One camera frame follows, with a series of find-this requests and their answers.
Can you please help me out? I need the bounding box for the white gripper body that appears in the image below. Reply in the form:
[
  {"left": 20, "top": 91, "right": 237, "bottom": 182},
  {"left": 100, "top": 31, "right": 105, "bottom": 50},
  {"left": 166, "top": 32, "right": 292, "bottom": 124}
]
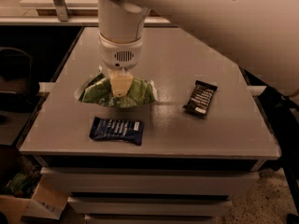
[{"left": 98, "top": 34, "right": 143, "bottom": 69}]

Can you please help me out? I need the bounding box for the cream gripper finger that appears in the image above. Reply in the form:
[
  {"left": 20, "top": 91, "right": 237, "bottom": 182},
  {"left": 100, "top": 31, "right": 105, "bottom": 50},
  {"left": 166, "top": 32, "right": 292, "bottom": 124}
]
[{"left": 108, "top": 68, "right": 134, "bottom": 97}]

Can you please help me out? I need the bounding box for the green jalapeno chip bag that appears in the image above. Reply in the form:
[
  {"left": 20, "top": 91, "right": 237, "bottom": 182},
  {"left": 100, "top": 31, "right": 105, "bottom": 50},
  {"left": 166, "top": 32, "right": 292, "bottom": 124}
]
[{"left": 74, "top": 73, "right": 157, "bottom": 108}]

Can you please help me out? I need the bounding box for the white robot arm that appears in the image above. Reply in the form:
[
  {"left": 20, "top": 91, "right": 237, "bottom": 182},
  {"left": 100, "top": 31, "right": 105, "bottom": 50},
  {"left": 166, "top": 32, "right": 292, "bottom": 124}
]
[{"left": 116, "top": 0, "right": 299, "bottom": 96}]

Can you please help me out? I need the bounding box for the blue rxbar blueberry bar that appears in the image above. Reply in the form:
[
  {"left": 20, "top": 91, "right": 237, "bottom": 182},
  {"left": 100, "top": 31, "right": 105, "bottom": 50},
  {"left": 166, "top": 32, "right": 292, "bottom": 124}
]
[{"left": 90, "top": 117, "right": 144, "bottom": 146}]

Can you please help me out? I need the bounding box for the dark chocolate rxbar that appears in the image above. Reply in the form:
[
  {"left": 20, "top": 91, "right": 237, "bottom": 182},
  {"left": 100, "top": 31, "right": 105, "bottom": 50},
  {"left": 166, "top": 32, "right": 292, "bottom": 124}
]
[{"left": 183, "top": 80, "right": 218, "bottom": 117}]

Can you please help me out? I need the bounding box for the grey drawer cabinet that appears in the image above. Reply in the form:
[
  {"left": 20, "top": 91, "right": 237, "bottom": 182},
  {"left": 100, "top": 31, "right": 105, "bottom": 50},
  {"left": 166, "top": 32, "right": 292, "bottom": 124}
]
[{"left": 21, "top": 27, "right": 279, "bottom": 224}]

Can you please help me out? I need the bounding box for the black chair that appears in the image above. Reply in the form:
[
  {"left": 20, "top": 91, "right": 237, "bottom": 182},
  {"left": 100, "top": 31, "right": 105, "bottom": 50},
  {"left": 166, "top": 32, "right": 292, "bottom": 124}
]
[{"left": 0, "top": 47, "right": 40, "bottom": 113}]

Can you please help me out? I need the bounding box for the cardboard box with snacks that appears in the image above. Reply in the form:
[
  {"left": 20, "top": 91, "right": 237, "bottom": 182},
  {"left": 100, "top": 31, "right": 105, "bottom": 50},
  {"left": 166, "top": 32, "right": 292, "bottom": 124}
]
[{"left": 0, "top": 171, "right": 67, "bottom": 224}]

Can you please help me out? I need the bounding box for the metal bracket left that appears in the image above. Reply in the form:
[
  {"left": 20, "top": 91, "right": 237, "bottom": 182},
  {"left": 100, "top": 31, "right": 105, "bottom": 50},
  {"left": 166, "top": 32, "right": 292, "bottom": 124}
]
[{"left": 53, "top": 0, "right": 69, "bottom": 21}]

